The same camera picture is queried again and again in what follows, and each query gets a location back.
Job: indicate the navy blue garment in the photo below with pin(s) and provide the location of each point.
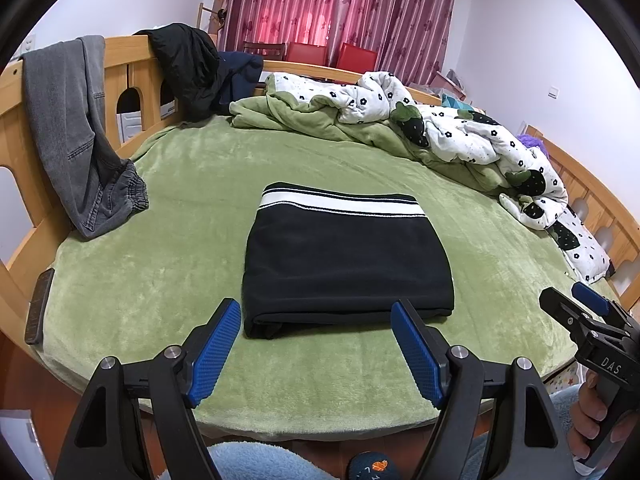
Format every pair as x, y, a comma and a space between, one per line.
242, 72

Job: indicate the red chair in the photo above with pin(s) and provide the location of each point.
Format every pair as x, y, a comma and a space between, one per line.
306, 53
356, 56

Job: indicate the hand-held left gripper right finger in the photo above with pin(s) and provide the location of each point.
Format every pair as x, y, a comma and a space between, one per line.
417, 355

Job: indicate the red floral curtain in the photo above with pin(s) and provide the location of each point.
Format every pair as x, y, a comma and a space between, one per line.
300, 5

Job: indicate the wooden coat rack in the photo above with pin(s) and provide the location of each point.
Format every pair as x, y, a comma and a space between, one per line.
207, 15

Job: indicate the black remote control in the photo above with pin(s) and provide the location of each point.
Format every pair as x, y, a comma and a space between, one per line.
40, 305

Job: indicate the white cabinet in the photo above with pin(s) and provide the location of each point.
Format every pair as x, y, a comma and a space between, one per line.
135, 125

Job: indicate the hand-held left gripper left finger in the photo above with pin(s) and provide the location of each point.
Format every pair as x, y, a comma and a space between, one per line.
215, 355

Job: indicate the wooden bed frame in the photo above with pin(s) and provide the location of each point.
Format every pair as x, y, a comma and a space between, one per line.
12, 135

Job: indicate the black jacket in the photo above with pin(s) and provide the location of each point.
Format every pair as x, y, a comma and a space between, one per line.
185, 65

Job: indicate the black pants with white stripes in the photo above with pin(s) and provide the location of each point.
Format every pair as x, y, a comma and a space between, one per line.
345, 260

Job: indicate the dark wooden chair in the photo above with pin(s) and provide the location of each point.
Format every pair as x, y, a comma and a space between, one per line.
265, 50

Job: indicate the white wall socket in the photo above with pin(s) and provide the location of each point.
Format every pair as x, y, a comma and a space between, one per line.
553, 92
30, 46

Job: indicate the grey jeans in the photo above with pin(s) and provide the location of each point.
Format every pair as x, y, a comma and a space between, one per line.
65, 125

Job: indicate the dark blue slipper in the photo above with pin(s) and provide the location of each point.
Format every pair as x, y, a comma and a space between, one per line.
372, 467

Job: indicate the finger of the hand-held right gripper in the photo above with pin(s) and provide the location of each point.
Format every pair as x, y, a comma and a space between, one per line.
562, 307
592, 299

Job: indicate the white floral pillow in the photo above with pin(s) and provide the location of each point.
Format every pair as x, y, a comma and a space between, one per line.
582, 245

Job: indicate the person's right hand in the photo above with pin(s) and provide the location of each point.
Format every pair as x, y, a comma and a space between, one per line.
587, 412

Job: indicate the teal patterned item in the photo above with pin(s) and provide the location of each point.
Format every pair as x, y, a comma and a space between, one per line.
457, 102

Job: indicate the green fleece bed sheet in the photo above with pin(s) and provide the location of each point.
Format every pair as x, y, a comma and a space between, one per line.
200, 210

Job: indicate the purple fluffy item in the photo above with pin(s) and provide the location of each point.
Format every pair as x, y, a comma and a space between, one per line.
531, 142

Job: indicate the white floral green quilt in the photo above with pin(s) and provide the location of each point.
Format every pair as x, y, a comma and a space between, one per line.
450, 135

